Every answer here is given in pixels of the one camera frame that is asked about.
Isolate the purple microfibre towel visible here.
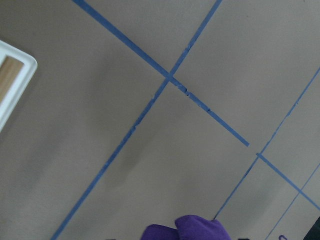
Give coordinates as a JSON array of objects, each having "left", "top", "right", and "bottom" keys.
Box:
[{"left": 141, "top": 214, "right": 288, "bottom": 240}]

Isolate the white towel rack base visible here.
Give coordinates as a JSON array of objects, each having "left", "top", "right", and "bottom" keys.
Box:
[{"left": 0, "top": 41, "right": 38, "bottom": 129}]

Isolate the upper wooden rack rod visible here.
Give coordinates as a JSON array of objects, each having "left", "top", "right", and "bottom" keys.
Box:
[{"left": 0, "top": 56, "right": 24, "bottom": 102}]

